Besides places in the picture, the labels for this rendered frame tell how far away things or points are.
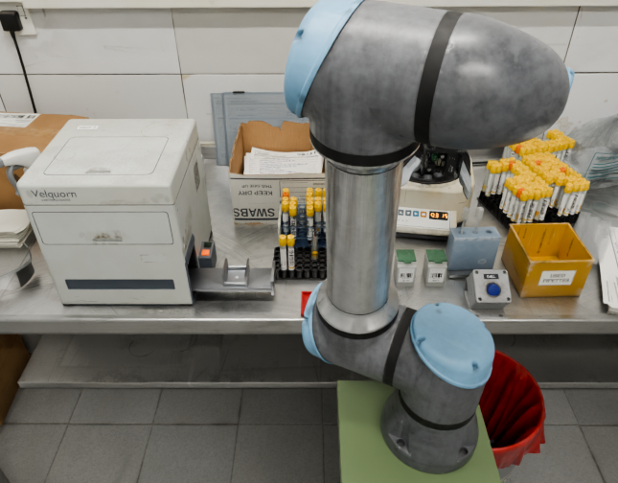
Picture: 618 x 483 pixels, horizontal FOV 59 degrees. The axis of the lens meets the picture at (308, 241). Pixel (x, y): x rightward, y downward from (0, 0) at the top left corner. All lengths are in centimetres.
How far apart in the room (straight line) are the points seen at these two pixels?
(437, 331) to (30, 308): 86
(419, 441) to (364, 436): 10
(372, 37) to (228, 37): 107
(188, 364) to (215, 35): 102
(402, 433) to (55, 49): 131
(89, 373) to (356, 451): 122
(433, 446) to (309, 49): 59
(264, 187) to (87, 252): 44
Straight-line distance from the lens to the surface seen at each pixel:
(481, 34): 48
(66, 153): 115
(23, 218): 151
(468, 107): 47
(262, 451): 196
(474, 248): 122
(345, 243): 63
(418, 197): 133
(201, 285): 115
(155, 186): 100
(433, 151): 103
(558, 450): 213
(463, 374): 74
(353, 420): 93
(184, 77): 160
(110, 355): 197
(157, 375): 187
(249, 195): 133
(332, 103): 50
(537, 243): 133
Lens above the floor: 167
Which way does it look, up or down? 38 degrees down
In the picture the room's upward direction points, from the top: straight up
